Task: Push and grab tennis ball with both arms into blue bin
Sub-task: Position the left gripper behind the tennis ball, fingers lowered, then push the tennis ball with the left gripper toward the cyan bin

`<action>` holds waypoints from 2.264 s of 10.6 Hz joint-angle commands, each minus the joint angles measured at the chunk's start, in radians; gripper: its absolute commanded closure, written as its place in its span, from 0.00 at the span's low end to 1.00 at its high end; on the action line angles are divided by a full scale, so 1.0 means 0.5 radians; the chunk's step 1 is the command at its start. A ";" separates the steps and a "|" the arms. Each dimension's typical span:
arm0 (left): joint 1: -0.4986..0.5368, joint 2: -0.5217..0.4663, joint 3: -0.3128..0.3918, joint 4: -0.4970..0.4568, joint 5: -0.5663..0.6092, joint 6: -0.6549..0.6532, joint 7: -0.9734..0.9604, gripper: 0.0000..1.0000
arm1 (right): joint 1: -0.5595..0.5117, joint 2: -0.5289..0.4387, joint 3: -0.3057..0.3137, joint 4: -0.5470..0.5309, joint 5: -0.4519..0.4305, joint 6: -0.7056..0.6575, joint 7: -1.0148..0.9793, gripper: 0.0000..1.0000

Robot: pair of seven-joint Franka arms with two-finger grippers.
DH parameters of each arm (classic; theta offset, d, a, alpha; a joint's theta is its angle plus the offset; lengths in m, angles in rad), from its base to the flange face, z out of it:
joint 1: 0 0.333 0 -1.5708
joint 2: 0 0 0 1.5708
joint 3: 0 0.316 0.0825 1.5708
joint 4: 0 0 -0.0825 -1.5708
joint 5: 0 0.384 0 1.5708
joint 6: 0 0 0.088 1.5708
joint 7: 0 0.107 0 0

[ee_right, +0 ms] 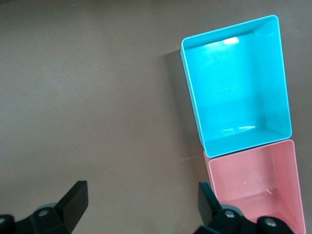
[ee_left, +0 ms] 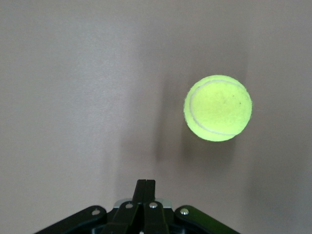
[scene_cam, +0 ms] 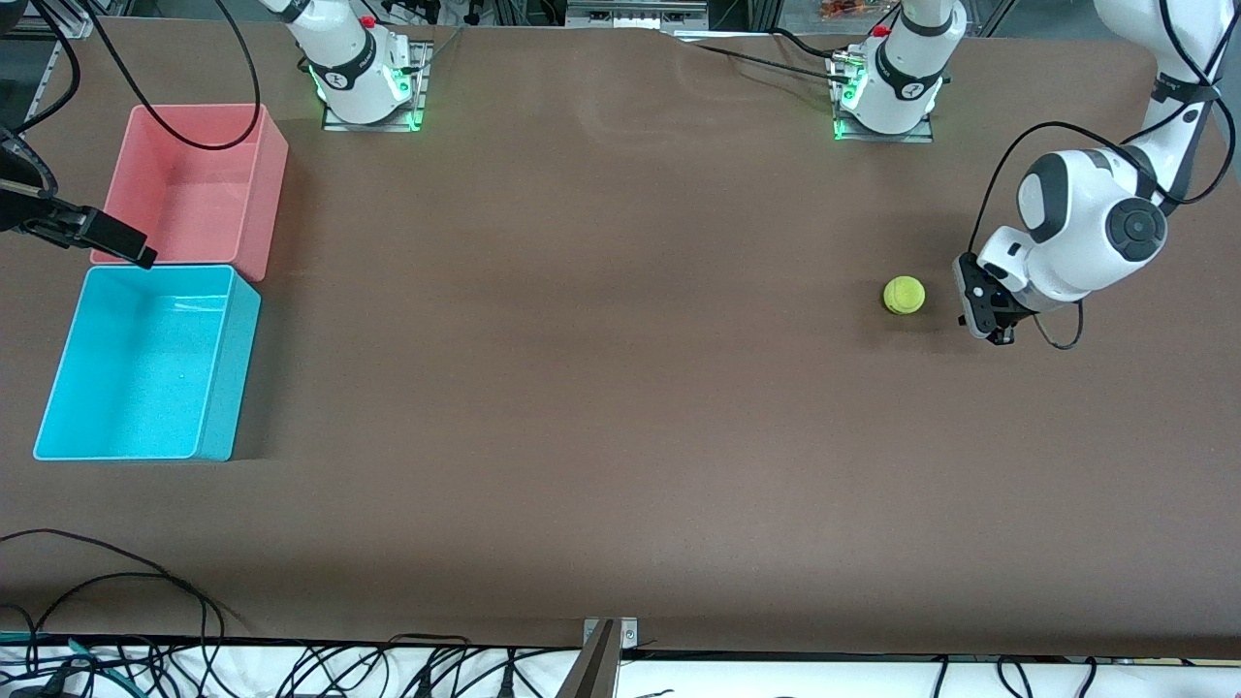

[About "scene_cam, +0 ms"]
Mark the yellow-green tennis ball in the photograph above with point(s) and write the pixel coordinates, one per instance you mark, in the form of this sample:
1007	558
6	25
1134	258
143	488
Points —
904	296

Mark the pink plastic bin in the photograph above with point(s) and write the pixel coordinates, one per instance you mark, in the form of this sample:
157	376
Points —
213	213

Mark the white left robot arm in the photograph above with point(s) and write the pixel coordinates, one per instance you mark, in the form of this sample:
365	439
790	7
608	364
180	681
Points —
1086	233

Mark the small orange object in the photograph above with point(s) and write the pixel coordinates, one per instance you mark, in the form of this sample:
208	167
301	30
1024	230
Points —
845	8

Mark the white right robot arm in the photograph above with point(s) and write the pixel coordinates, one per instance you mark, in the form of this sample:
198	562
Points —
349	68

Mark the grey metal box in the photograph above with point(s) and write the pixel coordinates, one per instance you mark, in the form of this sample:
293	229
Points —
635	12

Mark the metal table clamp plate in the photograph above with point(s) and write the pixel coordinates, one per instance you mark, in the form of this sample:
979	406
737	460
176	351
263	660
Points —
630	632

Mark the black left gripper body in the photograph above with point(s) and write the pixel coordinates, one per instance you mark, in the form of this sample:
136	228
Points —
1005	316

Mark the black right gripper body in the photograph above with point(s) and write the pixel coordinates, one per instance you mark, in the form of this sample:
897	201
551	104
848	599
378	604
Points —
68	225

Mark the dark camera stand post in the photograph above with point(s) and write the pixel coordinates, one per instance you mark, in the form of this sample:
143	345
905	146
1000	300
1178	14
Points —
593	669

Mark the black power plug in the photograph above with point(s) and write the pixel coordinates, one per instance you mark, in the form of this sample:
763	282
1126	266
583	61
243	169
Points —
424	683
506	679

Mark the aluminium frame rail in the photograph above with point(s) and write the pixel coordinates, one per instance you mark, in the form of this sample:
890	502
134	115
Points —
53	78

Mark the blue plastic bin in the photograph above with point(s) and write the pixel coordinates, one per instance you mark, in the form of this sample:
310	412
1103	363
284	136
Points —
136	368

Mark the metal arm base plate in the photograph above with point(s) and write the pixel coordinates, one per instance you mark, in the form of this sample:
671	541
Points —
921	137
423	107

